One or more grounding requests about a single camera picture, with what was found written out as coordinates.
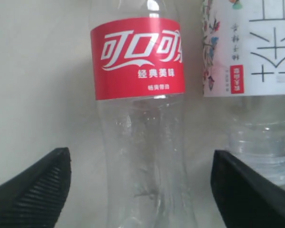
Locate clear cola bottle red label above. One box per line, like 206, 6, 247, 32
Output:
90, 0, 197, 228

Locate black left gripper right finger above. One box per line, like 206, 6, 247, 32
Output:
210, 150, 285, 228

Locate white tea bottle fruit label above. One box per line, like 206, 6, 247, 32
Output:
199, 0, 285, 186

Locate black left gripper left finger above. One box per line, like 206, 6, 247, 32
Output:
0, 147, 71, 228

